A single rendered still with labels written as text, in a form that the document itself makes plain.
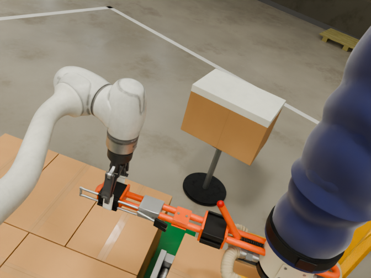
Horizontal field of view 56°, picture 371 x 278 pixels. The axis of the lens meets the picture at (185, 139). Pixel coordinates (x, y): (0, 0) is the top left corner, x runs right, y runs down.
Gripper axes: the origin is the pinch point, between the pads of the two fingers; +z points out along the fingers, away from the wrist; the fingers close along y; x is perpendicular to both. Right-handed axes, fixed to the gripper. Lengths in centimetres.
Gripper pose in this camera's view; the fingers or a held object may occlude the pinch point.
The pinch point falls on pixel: (114, 193)
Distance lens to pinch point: 117.0
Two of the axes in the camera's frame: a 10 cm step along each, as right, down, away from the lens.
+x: -9.4, -3.4, 0.9
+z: -2.3, 7.8, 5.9
